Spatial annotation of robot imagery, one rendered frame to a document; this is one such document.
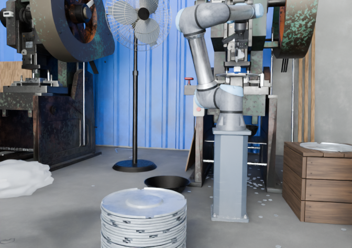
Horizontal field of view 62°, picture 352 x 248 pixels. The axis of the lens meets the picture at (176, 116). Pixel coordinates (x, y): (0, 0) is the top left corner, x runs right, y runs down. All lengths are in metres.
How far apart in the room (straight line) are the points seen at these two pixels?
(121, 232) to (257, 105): 1.39
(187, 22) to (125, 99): 2.35
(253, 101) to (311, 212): 0.80
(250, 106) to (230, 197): 0.76
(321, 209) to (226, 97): 0.72
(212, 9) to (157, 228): 0.97
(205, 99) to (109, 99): 2.36
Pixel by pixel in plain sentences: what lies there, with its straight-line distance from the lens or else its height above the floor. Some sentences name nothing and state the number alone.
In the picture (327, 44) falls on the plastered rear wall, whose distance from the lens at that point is 3.63.
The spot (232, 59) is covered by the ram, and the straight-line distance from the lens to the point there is 2.22.
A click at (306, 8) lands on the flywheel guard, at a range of 2.05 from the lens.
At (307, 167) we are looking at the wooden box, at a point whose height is 0.28.
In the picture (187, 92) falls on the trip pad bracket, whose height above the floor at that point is 0.65.
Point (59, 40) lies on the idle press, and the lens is 2.50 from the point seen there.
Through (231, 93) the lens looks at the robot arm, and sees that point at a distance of 1.49.
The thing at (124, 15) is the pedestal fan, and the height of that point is 1.27.
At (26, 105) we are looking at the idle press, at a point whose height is 0.54.
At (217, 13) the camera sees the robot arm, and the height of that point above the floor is 1.00.
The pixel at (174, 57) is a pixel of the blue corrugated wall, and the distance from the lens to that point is 3.56.
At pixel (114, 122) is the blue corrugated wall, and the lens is 3.75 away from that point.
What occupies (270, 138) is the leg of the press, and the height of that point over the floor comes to 0.36.
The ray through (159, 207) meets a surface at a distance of 1.01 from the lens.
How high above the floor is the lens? 0.59
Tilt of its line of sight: 3 degrees down
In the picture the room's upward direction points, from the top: 1 degrees clockwise
